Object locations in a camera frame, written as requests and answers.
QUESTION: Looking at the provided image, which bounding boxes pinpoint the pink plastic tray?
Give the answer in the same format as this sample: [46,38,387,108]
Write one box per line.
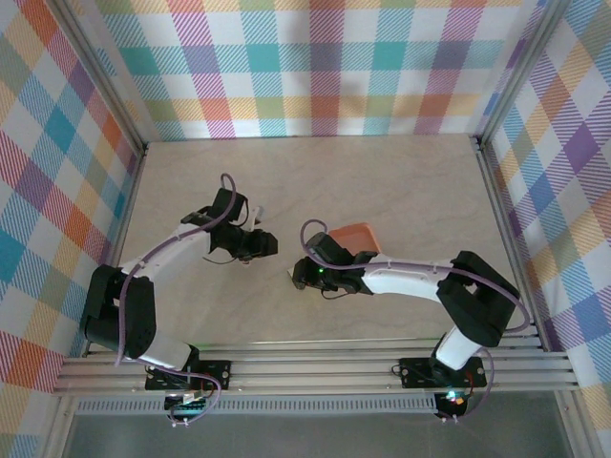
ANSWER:
[328,222,383,257]

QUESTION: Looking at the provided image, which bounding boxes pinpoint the small LED controller board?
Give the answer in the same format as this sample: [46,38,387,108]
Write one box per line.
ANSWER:
[436,389,472,412]

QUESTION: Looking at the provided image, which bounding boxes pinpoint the aluminium frame post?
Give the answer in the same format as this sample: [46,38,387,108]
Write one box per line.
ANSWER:
[476,0,574,144]
[47,0,150,156]

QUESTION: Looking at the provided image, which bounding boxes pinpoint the green controller board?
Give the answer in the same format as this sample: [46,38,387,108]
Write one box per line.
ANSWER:
[164,388,214,415]

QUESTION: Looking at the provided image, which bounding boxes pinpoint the plaid fabric backdrop panel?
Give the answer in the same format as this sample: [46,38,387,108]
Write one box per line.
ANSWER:
[0,0,139,458]
[486,0,611,458]
[78,0,559,142]

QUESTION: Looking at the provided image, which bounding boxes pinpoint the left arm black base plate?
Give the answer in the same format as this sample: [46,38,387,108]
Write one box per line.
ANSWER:
[145,360,233,390]

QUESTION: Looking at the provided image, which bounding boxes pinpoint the grey slotted cable duct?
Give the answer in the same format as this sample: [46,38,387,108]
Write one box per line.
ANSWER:
[75,396,440,417]

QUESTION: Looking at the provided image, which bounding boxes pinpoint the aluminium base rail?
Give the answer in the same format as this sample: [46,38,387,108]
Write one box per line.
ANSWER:
[52,336,579,396]

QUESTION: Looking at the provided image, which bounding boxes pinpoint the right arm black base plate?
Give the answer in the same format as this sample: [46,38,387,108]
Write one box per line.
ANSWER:
[390,357,493,388]

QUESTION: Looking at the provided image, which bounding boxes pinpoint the aluminium side rail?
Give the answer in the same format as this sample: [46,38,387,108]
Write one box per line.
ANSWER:
[45,140,150,458]
[470,135,593,458]

